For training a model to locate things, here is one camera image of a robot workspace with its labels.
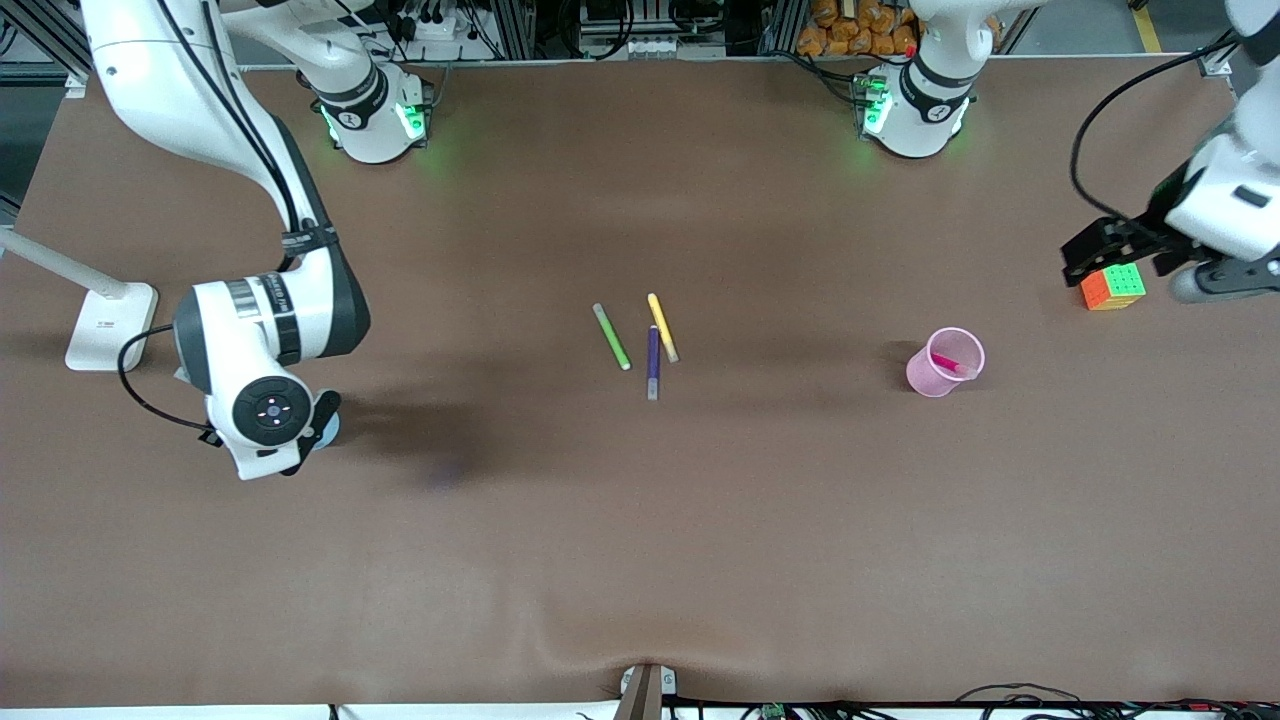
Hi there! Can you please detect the colourful puzzle cube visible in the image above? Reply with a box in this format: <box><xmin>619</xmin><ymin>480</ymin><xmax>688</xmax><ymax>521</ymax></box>
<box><xmin>1080</xmin><ymin>262</ymin><xmax>1148</xmax><ymax>312</ymax></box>

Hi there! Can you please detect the white desk lamp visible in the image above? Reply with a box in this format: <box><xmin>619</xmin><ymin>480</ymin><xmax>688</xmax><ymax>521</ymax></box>
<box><xmin>0</xmin><ymin>225</ymin><xmax>160</xmax><ymax>374</ymax></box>

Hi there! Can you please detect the pink plastic cup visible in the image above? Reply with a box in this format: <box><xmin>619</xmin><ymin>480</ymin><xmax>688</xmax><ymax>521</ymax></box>
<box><xmin>905</xmin><ymin>327</ymin><xmax>987</xmax><ymax>399</ymax></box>

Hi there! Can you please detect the orange lumpy objects pile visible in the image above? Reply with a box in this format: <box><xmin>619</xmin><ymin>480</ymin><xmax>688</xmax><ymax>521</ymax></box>
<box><xmin>797</xmin><ymin>0</ymin><xmax>919</xmax><ymax>58</ymax></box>

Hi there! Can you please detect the green marker pen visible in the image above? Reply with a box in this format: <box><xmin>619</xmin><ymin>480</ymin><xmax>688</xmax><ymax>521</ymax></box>
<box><xmin>592</xmin><ymin>303</ymin><xmax>633</xmax><ymax>372</ymax></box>

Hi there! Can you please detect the yellow marker pen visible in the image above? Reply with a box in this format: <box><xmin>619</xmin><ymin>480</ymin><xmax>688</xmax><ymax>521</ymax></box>
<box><xmin>646</xmin><ymin>292</ymin><xmax>681</xmax><ymax>364</ymax></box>

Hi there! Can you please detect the metal table edge bracket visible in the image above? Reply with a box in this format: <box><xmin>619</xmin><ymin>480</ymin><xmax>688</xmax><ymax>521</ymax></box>
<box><xmin>618</xmin><ymin>664</ymin><xmax>678</xmax><ymax>720</ymax></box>

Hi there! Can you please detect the black cable bundle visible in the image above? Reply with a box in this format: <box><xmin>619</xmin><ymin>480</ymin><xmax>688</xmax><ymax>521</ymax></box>
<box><xmin>955</xmin><ymin>683</ymin><xmax>1280</xmax><ymax>720</ymax></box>

